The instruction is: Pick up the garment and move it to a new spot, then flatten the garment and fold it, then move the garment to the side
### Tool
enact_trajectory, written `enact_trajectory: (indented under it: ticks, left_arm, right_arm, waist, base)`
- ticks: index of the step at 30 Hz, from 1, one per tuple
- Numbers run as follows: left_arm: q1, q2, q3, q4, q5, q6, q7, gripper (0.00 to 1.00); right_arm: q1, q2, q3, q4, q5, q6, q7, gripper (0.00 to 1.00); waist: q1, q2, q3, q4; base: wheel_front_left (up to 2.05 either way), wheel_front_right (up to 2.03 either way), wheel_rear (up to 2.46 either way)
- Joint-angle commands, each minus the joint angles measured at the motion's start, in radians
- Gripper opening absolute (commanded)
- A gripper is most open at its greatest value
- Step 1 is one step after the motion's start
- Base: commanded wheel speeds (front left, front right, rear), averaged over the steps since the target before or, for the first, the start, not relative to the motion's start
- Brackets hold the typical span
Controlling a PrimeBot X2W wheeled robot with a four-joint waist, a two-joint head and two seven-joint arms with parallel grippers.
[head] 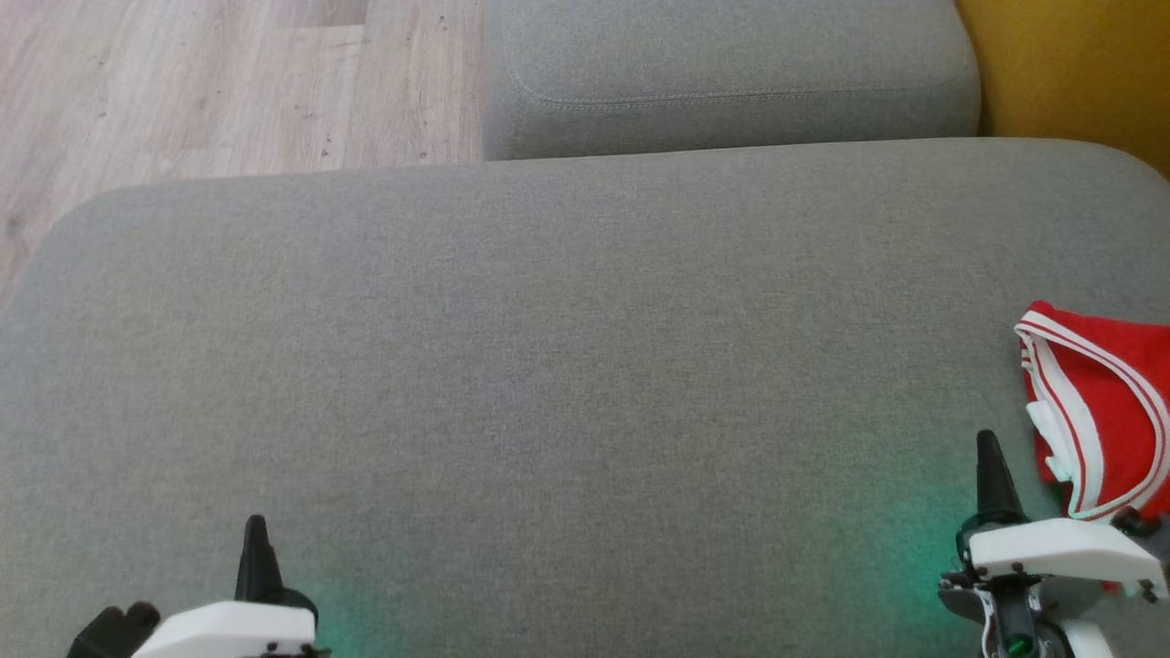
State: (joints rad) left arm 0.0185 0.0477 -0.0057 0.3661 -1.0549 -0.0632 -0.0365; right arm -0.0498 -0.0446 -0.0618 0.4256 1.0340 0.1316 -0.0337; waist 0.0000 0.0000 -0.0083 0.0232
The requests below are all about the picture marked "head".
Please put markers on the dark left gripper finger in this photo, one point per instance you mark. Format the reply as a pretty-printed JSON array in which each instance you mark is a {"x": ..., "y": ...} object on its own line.
[{"x": 259, "y": 567}]

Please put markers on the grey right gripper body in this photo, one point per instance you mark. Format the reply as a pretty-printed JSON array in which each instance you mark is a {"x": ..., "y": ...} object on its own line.
[{"x": 1015, "y": 621}]

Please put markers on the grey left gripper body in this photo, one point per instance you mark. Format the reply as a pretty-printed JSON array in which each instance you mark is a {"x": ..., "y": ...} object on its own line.
[{"x": 302, "y": 599}]

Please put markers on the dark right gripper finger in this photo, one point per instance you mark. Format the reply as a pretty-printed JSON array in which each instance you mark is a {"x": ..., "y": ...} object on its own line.
[{"x": 994, "y": 489}]

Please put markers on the red white striped garment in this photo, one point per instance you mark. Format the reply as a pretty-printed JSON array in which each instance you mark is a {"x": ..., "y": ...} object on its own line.
[{"x": 1115, "y": 402}]

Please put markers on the yellow sofa backrest cushion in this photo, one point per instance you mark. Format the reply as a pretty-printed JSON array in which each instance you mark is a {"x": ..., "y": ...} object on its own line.
[{"x": 1079, "y": 64}]

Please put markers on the grey fabric sofa cushion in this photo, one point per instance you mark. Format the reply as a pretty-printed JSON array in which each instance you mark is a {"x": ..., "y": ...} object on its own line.
[{"x": 731, "y": 73}]

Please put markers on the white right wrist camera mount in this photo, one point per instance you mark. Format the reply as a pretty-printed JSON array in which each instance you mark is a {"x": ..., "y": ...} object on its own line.
[{"x": 1060, "y": 548}]

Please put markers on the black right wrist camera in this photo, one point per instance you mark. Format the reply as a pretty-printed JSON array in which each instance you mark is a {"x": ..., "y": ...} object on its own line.
[{"x": 1138, "y": 525}]

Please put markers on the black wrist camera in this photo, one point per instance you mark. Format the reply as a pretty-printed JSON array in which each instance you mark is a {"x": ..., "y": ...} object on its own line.
[
  {"x": 110, "y": 635},
  {"x": 1138, "y": 525}
]

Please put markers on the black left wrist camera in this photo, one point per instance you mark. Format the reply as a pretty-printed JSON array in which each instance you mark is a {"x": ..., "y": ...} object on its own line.
[{"x": 110, "y": 635}]

